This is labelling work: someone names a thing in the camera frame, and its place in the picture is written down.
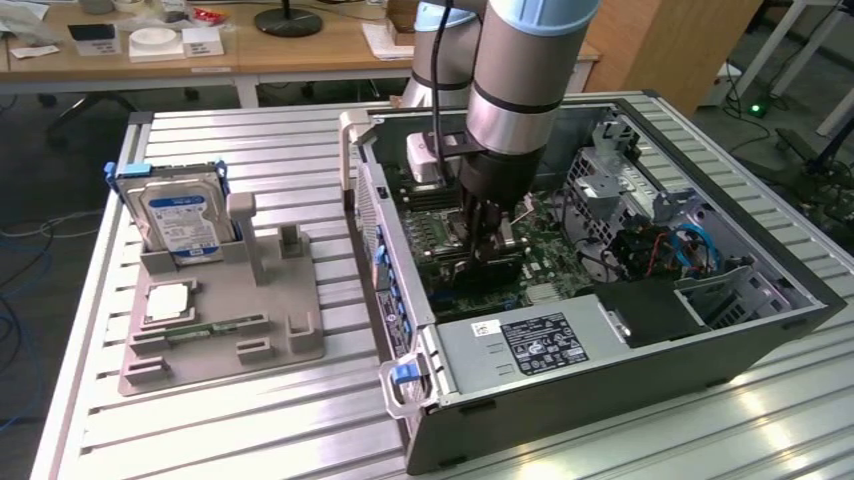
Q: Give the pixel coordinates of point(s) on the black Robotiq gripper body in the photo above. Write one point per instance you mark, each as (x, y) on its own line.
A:
(501, 175)

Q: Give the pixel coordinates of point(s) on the black graphics card metal bracket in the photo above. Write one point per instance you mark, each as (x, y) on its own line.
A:
(497, 274)

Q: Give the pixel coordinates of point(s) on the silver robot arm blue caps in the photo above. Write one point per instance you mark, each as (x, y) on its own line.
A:
(528, 75)

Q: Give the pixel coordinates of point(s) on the CPU socket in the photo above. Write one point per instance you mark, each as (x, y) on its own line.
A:
(450, 227)

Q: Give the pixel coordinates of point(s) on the metal socket cover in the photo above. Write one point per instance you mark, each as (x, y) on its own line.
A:
(528, 210)

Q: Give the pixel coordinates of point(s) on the green motherboard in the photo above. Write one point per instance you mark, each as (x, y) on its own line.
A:
(555, 270)

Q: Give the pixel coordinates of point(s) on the metal disk bay cage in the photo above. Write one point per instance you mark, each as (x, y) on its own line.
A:
(601, 200)

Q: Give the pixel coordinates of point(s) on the silver power supply unit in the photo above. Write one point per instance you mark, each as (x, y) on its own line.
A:
(481, 360)

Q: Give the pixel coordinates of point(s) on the stack of papers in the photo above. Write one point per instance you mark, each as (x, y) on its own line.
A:
(388, 45)

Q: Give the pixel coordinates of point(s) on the open black PC case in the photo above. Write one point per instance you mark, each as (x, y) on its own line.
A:
(601, 390)

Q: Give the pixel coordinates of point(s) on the wooden cabinet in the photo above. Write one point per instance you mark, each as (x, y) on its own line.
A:
(655, 45)

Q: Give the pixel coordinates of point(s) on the brown cardboard box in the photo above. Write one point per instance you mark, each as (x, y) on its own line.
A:
(401, 15)

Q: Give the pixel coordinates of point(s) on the grey plastic parts rack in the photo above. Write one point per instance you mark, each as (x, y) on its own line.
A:
(221, 300)

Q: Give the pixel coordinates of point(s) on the black round lamp base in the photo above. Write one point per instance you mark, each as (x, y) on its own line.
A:
(288, 25)

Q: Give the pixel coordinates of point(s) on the hard disk blue label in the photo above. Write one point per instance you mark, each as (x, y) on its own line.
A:
(181, 220)

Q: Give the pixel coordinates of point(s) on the green RAM stick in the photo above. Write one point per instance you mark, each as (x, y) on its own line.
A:
(208, 330)

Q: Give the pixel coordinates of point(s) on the silver CPU chip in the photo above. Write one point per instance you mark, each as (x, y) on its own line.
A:
(168, 302)

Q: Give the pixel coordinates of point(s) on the white printed card box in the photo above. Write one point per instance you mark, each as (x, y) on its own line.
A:
(201, 45)

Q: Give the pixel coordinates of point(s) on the hard drive with blue label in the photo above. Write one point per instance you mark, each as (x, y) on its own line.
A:
(130, 172)

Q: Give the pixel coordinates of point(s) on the red packet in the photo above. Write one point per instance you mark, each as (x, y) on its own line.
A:
(209, 15)

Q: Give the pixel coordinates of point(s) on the white box round dish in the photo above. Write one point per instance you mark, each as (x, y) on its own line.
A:
(154, 47)

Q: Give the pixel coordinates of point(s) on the white cup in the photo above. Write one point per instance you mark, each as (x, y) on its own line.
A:
(128, 5)

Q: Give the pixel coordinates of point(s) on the black and white box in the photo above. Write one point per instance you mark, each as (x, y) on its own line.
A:
(94, 40)

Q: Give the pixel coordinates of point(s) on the wooden desk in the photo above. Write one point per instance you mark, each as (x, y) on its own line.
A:
(67, 70)

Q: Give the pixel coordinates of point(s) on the grey cup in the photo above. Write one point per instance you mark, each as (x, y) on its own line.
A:
(97, 6)

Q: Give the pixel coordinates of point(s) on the paper label slip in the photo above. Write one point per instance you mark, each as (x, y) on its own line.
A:
(34, 51)

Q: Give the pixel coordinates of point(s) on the clear plastic bag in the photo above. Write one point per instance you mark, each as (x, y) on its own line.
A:
(27, 20)

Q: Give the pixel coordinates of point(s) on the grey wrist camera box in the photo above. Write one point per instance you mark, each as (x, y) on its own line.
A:
(424, 160)

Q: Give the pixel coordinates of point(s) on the black plastic air duct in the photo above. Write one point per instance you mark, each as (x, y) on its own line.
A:
(648, 310)

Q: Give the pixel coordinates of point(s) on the white desk frame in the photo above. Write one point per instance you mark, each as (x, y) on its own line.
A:
(781, 50)

